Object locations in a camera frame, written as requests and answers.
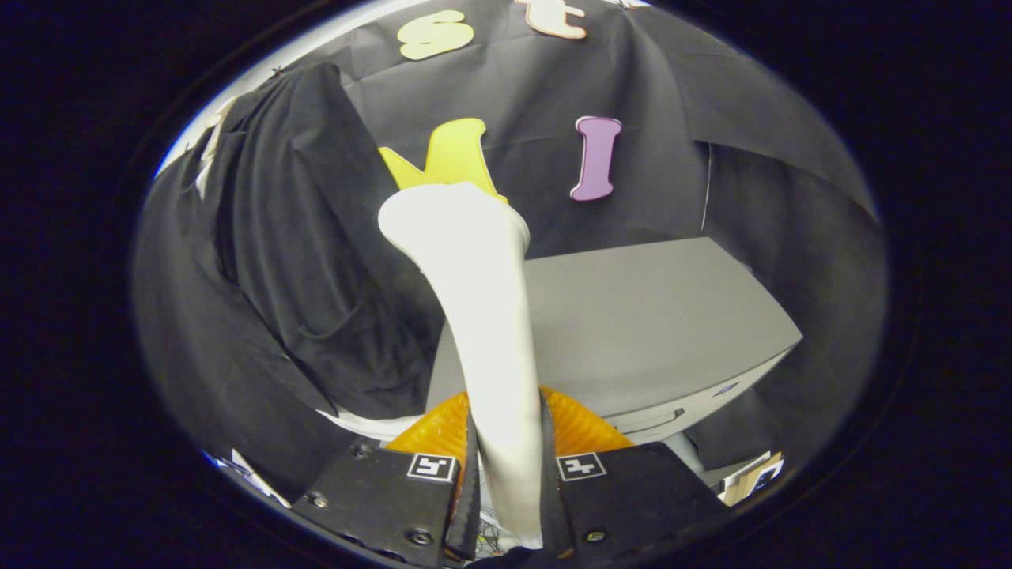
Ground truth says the white garment steamer with hose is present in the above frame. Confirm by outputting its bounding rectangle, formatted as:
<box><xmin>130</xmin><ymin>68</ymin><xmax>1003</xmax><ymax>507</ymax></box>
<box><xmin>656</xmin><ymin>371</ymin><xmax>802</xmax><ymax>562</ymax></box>
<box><xmin>378</xmin><ymin>182</ymin><xmax>546</xmax><ymax>550</ymax></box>

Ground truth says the brown cardboard box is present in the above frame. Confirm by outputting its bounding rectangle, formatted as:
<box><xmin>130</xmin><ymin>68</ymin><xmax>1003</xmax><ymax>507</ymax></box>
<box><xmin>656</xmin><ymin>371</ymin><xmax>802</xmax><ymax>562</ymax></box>
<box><xmin>723</xmin><ymin>450</ymin><xmax>784</xmax><ymax>507</ymax></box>

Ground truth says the black backdrop cloth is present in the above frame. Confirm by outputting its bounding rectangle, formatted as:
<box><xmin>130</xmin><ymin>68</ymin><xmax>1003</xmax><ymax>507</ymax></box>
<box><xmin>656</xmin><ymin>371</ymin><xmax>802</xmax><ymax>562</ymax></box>
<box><xmin>134</xmin><ymin>0</ymin><xmax>882</xmax><ymax>507</ymax></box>

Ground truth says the black suit jacket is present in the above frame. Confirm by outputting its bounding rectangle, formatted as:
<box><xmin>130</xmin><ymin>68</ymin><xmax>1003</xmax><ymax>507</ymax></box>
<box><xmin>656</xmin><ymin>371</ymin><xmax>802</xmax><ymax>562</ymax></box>
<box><xmin>136</xmin><ymin>63</ymin><xmax>447</xmax><ymax>424</ymax></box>

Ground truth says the grey cabinet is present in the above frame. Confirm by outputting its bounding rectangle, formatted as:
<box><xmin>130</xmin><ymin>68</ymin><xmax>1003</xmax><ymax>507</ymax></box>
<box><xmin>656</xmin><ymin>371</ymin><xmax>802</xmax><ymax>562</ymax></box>
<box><xmin>425</xmin><ymin>237</ymin><xmax>803</xmax><ymax>475</ymax></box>

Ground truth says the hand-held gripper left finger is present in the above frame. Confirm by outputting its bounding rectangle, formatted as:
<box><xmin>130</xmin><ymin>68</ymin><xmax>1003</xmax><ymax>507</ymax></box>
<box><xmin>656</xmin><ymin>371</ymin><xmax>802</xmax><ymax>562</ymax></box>
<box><xmin>291</xmin><ymin>391</ymin><xmax>483</xmax><ymax>568</ymax></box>

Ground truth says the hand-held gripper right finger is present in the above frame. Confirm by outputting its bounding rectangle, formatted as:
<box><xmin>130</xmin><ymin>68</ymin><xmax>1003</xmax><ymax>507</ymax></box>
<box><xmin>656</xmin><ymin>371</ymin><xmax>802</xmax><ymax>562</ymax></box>
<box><xmin>539</xmin><ymin>385</ymin><xmax>732</xmax><ymax>566</ymax></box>

